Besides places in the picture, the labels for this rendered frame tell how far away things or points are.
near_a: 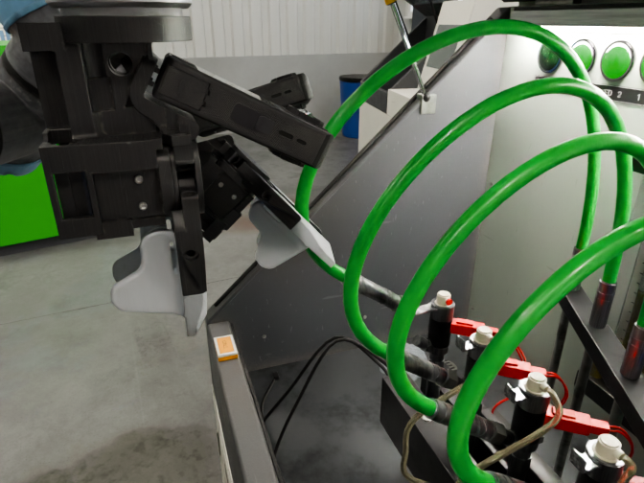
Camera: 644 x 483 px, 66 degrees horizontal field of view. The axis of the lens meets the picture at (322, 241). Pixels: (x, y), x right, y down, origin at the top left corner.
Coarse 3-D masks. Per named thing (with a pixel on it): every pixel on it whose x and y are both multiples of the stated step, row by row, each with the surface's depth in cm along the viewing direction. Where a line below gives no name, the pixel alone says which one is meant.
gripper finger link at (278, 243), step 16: (256, 208) 46; (256, 224) 46; (272, 224) 45; (304, 224) 44; (272, 240) 45; (288, 240) 45; (304, 240) 45; (320, 240) 45; (256, 256) 46; (272, 256) 45; (288, 256) 45; (320, 256) 46
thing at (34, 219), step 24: (0, 48) 287; (0, 192) 312; (24, 192) 319; (48, 192) 327; (0, 216) 317; (24, 216) 324; (48, 216) 332; (0, 240) 321; (24, 240) 329; (48, 240) 341; (72, 240) 349
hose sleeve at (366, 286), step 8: (360, 280) 54; (368, 280) 55; (360, 288) 54; (368, 288) 54; (376, 288) 55; (384, 288) 56; (368, 296) 55; (376, 296) 55; (384, 296) 56; (392, 296) 56; (384, 304) 56; (392, 304) 56
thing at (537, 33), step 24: (480, 24) 47; (504, 24) 48; (528, 24) 48; (432, 48) 46; (552, 48) 51; (384, 72) 46; (576, 72) 53; (360, 96) 46; (336, 120) 46; (312, 168) 47; (600, 168) 59; (336, 264) 53
